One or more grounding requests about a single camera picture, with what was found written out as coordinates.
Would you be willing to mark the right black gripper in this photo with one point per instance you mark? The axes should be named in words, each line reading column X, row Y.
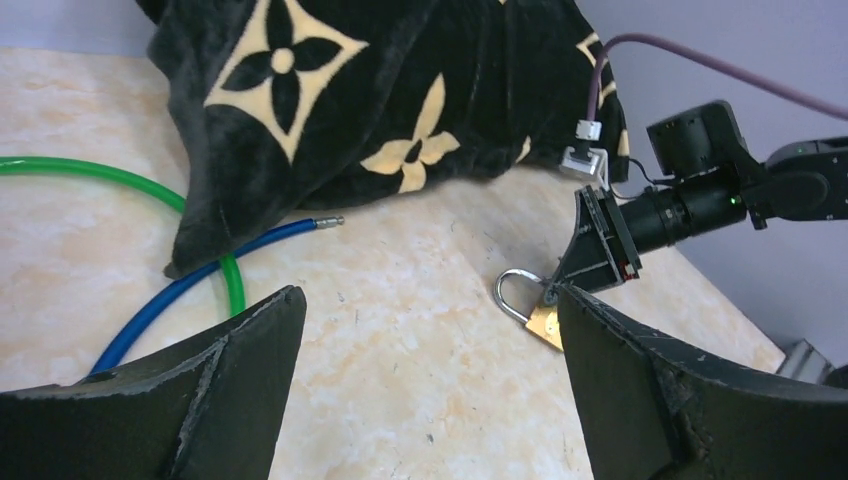
column 602, row 253

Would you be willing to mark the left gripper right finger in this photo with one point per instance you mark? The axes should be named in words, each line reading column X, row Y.
column 652, row 406

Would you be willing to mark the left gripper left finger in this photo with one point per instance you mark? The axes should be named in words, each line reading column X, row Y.
column 208, row 407

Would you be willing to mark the large brass padlock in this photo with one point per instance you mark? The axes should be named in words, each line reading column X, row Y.
column 542, row 321

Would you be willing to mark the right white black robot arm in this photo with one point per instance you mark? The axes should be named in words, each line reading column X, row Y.
column 711, row 181

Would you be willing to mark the black pillow with beige flowers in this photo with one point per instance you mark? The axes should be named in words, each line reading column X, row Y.
column 321, row 104

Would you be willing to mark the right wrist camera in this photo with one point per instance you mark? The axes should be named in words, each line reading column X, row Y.
column 586, row 161

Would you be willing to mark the blue cable lock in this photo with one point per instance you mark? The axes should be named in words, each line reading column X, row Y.
column 119, row 346

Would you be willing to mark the green cable lock loop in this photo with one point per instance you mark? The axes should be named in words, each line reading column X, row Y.
column 12, row 165

